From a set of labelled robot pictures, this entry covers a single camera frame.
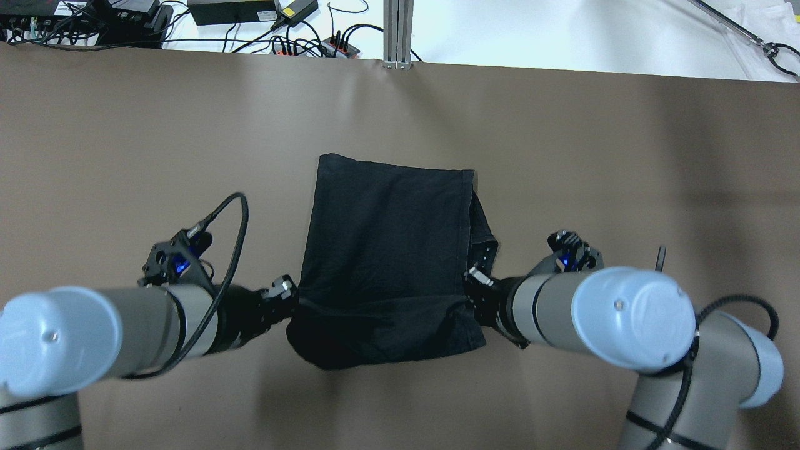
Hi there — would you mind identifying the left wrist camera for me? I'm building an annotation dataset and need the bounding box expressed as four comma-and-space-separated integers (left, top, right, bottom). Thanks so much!
137, 230, 214, 293

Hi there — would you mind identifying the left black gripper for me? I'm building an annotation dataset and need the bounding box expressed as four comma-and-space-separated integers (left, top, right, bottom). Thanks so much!
209, 274, 299, 354

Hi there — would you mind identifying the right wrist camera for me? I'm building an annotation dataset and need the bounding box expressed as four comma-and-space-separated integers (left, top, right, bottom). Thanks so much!
547, 229, 606, 273

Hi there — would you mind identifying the right grey usb hub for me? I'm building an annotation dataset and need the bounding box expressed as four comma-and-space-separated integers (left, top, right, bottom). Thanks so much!
322, 34, 362, 59

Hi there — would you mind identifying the upper aluminium frame post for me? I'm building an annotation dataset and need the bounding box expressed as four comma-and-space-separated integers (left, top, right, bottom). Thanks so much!
382, 0, 414, 71

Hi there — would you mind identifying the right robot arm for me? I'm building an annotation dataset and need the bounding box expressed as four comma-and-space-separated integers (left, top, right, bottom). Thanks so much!
465, 267, 784, 449

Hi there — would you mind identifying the grey usb hub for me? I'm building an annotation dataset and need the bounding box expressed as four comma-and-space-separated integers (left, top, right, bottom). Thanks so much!
322, 34, 362, 59
268, 37, 317, 57

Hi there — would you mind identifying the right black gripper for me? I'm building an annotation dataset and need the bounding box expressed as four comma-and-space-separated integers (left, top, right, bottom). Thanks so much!
464, 266, 531, 349

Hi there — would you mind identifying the black electronics box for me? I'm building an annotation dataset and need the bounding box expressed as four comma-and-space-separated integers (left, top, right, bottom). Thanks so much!
186, 1, 278, 26

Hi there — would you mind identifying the white cloth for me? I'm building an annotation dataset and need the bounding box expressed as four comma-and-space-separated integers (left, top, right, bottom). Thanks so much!
722, 1, 799, 83

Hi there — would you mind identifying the metal grabber tool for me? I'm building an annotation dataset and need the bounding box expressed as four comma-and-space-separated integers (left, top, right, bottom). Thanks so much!
689, 1, 799, 81

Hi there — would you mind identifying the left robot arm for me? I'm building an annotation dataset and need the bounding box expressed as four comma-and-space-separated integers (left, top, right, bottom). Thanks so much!
1, 284, 214, 449

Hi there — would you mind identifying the black printed t-shirt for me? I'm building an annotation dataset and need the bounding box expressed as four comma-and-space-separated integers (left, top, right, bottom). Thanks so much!
286, 154, 498, 371

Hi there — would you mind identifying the black power adapter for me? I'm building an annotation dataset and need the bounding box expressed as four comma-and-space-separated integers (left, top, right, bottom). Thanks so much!
269, 0, 318, 31

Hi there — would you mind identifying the left grey usb hub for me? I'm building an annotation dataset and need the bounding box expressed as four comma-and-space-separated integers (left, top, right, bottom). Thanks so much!
268, 37, 317, 57

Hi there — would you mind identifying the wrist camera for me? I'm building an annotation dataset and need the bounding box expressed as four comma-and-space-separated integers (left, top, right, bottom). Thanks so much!
547, 229, 606, 273
137, 230, 214, 293

